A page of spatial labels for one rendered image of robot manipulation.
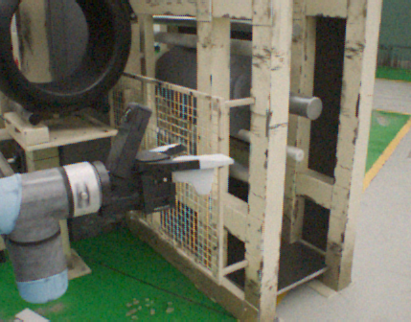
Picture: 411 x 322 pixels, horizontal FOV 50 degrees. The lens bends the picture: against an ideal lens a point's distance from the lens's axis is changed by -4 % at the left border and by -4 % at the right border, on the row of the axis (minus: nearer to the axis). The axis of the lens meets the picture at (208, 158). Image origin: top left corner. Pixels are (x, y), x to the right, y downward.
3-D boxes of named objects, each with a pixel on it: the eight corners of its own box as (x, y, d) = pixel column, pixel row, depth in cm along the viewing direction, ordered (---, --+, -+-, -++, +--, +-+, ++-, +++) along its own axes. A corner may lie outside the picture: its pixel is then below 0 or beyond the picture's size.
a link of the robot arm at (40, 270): (57, 264, 76) (48, 204, 72) (77, 298, 67) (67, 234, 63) (10, 276, 72) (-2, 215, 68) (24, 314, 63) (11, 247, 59)
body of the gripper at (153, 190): (160, 195, 78) (91, 212, 72) (154, 146, 76) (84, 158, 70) (181, 206, 71) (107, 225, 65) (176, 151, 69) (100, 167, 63)
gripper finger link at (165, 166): (202, 165, 72) (148, 168, 72) (201, 154, 71) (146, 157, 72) (199, 172, 67) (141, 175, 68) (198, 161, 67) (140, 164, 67)
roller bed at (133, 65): (97, 85, 225) (93, 24, 215) (124, 81, 233) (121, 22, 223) (113, 91, 210) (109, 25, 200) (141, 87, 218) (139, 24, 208)
